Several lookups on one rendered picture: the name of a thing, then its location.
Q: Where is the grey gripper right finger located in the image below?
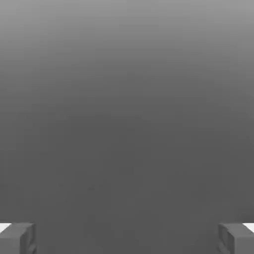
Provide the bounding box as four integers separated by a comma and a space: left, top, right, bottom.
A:
217, 222, 254, 254

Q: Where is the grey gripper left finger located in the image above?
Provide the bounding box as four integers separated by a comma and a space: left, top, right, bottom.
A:
0, 222, 38, 254

